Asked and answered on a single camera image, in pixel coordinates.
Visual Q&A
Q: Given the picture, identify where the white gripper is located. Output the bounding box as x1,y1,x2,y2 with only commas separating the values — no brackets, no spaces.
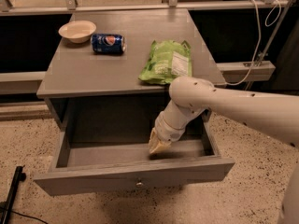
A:
149,111,185,154

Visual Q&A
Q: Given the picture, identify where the grey top drawer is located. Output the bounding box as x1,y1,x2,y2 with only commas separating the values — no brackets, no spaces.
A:
34,118,235,196

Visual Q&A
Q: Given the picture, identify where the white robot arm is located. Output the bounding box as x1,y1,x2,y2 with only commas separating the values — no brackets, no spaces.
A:
149,77,299,155

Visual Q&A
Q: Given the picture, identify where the grey wooden drawer cabinet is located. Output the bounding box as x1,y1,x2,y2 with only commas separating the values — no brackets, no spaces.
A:
36,7,227,133

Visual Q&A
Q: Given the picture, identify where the green chip bag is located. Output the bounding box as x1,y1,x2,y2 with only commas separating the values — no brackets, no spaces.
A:
138,40,192,85

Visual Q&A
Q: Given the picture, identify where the blue pepsi soda can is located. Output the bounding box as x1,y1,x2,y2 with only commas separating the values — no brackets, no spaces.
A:
91,34,125,54

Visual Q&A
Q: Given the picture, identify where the white ceramic bowl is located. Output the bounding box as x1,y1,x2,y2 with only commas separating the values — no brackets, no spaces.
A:
58,21,96,44

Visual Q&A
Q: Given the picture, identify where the black stand leg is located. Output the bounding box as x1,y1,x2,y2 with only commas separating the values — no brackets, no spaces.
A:
0,166,26,224

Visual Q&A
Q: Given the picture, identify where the diagonal metal support rod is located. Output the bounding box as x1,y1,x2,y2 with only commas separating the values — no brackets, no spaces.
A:
244,0,299,91

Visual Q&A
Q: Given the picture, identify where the metal railing frame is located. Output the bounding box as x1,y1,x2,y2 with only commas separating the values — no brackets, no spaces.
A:
0,0,299,95

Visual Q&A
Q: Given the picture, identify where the black floor cable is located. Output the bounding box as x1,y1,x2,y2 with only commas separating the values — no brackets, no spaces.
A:
0,206,50,224

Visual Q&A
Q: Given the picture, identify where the white hanging cable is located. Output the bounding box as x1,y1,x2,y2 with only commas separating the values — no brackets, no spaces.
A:
225,0,282,87

